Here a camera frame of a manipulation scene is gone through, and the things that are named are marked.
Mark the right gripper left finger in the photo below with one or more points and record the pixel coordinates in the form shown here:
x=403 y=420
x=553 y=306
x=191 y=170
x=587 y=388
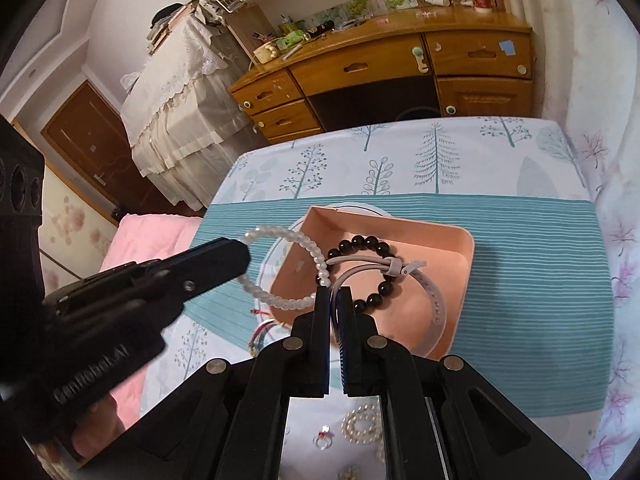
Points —
x=226 y=421

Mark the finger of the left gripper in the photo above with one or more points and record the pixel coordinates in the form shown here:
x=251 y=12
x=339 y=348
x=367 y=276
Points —
x=159 y=287

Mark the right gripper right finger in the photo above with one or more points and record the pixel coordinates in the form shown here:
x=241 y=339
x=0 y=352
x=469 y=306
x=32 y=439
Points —
x=441 y=419

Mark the pink smart watch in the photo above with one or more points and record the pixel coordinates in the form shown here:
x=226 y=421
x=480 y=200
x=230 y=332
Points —
x=409 y=302

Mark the pink quilt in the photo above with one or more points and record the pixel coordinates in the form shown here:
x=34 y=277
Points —
x=139 y=238

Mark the tree print tablecloth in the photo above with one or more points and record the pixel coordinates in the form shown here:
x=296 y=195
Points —
x=537 y=318

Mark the pink plastic tray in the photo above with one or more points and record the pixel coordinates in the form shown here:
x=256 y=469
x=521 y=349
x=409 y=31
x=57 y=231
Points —
x=449 y=248

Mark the brown wooden door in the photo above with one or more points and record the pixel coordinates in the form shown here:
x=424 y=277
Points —
x=88 y=134

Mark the white lace cover furniture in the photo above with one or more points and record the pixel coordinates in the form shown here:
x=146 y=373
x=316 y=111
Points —
x=184 y=127

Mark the white mug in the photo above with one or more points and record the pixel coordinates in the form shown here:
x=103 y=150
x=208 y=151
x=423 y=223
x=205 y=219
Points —
x=267 y=53

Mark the wooden desk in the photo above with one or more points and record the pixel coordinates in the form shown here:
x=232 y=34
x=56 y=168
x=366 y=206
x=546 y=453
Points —
x=351 y=63

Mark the white floral curtain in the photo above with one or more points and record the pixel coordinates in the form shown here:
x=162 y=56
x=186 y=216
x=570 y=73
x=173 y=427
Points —
x=587 y=73

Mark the silver ring red stone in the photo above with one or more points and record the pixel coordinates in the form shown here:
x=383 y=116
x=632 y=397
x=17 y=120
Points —
x=324 y=439

